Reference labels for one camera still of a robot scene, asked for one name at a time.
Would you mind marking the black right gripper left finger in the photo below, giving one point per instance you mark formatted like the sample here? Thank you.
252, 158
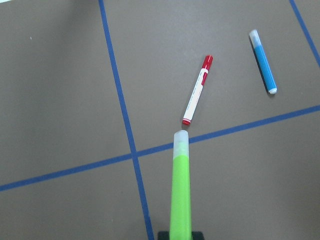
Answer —
163, 235

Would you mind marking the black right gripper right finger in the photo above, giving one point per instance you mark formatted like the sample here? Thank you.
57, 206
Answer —
197, 235

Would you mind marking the green highlighter pen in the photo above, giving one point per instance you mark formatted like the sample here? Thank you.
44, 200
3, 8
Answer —
180, 227

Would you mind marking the red white marker pen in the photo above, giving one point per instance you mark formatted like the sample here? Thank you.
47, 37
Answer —
197, 90

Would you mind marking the blue highlighter pen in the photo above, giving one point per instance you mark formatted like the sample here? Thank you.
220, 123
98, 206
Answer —
263, 63

